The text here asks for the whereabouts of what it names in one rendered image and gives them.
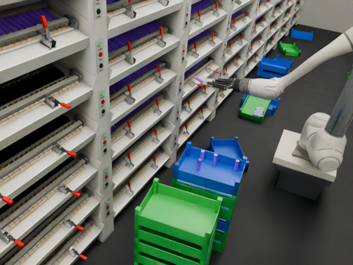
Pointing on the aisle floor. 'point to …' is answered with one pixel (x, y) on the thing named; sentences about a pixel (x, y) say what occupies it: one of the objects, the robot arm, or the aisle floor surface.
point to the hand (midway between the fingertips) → (208, 81)
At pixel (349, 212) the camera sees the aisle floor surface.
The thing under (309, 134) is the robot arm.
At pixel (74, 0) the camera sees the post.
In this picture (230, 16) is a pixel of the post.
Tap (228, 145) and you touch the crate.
